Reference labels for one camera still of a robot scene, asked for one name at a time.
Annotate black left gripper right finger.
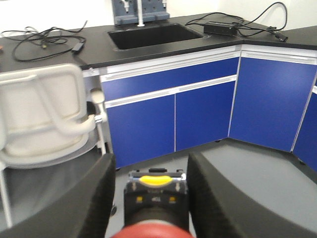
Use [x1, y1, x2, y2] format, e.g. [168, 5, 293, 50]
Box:
[187, 152, 317, 238]

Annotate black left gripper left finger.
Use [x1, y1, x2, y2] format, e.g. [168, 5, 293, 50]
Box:
[0, 154, 116, 238]

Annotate red mushroom push button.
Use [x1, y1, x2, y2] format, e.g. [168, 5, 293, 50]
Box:
[114, 168, 192, 238]

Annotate beige office chair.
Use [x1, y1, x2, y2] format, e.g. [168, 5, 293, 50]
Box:
[0, 63, 117, 229]

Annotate blue lab cabinets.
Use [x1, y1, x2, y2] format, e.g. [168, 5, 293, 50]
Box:
[84, 45, 317, 167]

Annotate black sink basin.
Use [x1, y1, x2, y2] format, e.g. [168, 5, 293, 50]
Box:
[108, 23, 204, 50]

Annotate black power adapter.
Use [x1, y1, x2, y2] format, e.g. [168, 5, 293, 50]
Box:
[203, 21, 237, 36]

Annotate white faucet pipe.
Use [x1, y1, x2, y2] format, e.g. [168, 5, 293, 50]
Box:
[137, 0, 145, 27]

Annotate black tangled cable left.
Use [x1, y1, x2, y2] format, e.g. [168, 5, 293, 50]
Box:
[0, 20, 89, 62]

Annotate black adapter cable right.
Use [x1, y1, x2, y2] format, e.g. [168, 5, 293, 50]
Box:
[185, 1, 289, 42]

